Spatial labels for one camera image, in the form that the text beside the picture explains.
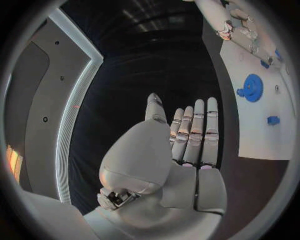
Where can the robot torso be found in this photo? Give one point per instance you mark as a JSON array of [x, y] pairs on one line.
[[58, 93]]

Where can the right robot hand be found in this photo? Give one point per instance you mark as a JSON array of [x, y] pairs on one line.
[[246, 28]]

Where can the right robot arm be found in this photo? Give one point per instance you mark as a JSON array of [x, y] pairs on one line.
[[211, 13]]

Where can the blue gear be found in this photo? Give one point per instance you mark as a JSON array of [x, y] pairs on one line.
[[253, 88]]

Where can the blue block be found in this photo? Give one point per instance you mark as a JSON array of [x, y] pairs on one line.
[[273, 120]]

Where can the blue peg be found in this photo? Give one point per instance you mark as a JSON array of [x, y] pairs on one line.
[[264, 64]]

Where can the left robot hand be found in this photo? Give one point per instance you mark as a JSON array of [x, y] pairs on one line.
[[145, 161]]

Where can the short blue cylinder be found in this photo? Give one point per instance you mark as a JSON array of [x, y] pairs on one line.
[[278, 54]]

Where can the white task board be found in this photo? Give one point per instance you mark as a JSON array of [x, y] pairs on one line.
[[257, 135]]

